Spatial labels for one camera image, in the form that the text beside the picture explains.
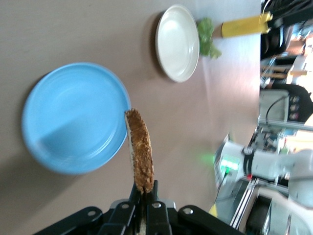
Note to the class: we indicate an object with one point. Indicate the white bread slice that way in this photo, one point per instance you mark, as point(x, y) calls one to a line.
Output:
point(140, 147)

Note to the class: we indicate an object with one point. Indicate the green lettuce leaf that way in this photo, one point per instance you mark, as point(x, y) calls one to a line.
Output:
point(206, 36)

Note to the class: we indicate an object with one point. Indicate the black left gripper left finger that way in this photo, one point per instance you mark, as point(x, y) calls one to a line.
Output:
point(122, 220)

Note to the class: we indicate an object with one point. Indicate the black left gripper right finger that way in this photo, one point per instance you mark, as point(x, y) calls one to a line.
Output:
point(157, 220)

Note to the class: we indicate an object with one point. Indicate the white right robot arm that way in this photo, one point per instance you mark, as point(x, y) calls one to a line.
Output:
point(264, 161)

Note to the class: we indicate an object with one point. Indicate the blue plate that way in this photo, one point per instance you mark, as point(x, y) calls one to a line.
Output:
point(73, 117)

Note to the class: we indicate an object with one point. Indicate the beige plate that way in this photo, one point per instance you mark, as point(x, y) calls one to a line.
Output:
point(177, 44)

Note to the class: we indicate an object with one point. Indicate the yellow squeeze bottle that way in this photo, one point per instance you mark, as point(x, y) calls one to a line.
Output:
point(242, 25)

